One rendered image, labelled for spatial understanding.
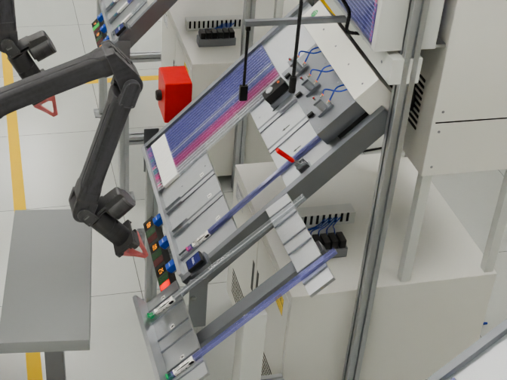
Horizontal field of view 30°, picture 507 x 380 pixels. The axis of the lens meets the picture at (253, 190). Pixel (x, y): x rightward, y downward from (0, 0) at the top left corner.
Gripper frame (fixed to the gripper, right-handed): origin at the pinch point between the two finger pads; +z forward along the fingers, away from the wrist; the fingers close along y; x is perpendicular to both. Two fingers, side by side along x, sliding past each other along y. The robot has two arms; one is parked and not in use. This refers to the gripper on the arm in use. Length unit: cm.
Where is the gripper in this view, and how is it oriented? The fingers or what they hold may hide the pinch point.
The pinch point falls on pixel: (144, 254)
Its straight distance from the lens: 261.5
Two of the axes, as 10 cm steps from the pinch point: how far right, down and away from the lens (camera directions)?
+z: 6.0, 5.6, 5.7
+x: -7.6, 6.1, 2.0
